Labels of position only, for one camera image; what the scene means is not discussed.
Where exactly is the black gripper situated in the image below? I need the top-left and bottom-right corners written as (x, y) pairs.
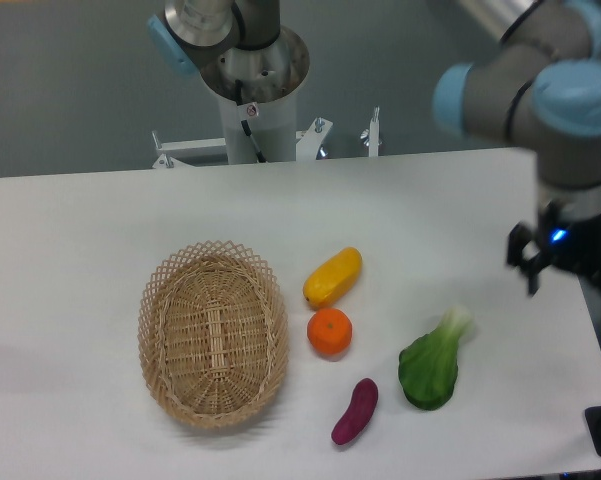
top-left (506, 201), bottom-right (601, 296)

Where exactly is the green leafy vegetable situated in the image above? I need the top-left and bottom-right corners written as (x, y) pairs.
top-left (397, 306), bottom-right (474, 411)

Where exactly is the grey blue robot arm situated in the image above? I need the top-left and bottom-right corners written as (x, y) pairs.
top-left (147, 1), bottom-right (601, 293)

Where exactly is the yellow mango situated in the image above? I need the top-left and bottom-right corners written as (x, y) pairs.
top-left (303, 247), bottom-right (363, 310)

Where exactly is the orange tangerine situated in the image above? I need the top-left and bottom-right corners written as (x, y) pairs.
top-left (306, 308), bottom-right (353, 356)

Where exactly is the purple sweet potato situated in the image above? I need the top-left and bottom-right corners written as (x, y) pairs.
top-left (331, 378), bottom-right (379, 446)

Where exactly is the woven wicker basket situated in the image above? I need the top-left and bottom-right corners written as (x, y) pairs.
top-left (137, 241), bottom-right (289, 429)

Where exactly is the white metal base frame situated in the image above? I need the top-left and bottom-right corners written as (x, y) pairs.
top-left (152, 106), bottom-right (383, 169)

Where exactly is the black cable on pedestal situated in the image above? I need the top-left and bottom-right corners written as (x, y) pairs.
top-left (234, 79), bottom-right (269, 164)

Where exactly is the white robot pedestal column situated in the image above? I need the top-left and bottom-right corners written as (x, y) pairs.
top-left (200, 25), bottom-right (311, 165)

